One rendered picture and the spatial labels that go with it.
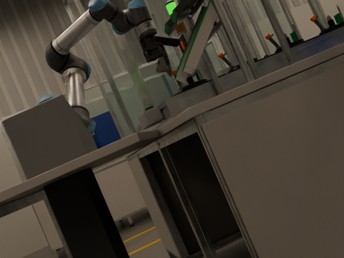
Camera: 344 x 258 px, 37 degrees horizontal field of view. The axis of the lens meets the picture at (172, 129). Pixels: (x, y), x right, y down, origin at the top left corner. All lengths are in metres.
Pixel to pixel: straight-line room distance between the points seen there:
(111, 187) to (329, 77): 5.66
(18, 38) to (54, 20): 0.76
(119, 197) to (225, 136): 5.65
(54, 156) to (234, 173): 0.75
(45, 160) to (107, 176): 5.13
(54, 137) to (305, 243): 0.97
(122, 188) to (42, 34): 4.42
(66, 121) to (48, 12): 8.77
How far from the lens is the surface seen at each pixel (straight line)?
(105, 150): 1.59
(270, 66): 2.24
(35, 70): 10.37
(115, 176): 7.12
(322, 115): 1.64
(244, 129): 1.54
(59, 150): 1.98
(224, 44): 3.22
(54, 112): 1.98
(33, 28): 10.59
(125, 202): 7.13
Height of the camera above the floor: 0.78
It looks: 2 degrees up
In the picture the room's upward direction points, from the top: 23 degrees counter-clockwise
